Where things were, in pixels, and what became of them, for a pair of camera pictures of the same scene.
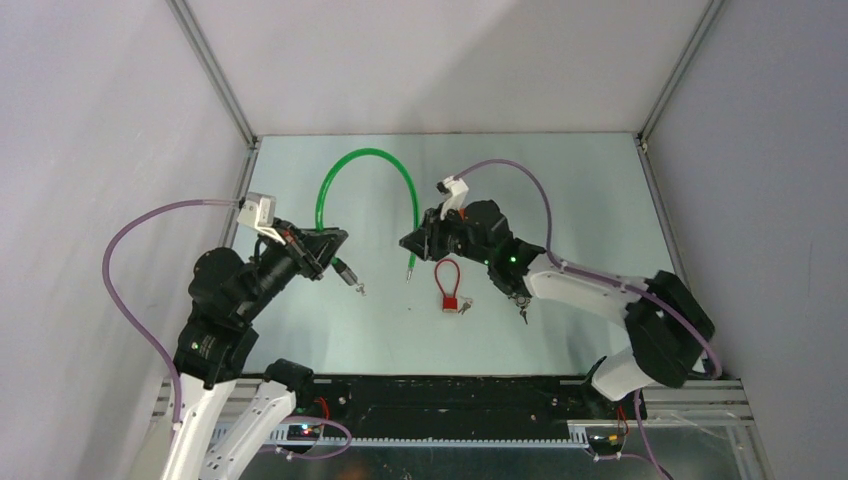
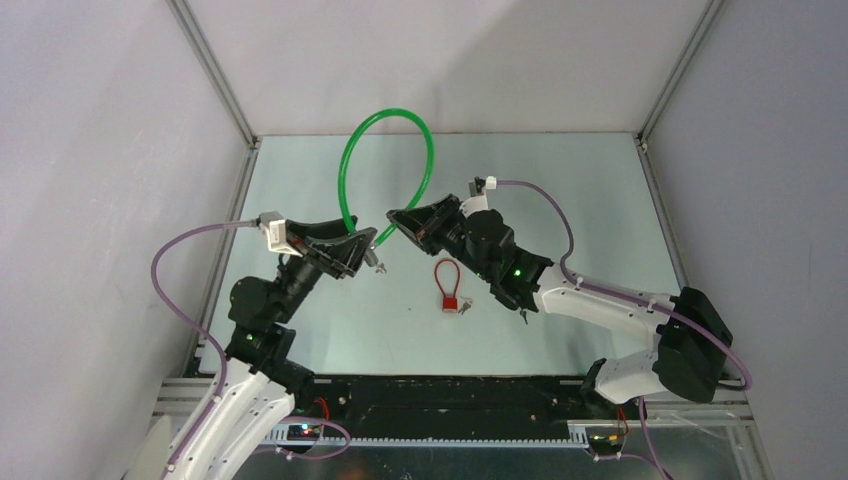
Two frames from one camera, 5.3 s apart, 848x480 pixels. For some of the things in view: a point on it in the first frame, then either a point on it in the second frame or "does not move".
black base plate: [438, 401] does not move
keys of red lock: [465, 305] does not move
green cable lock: [347, 273] → [370, 251]
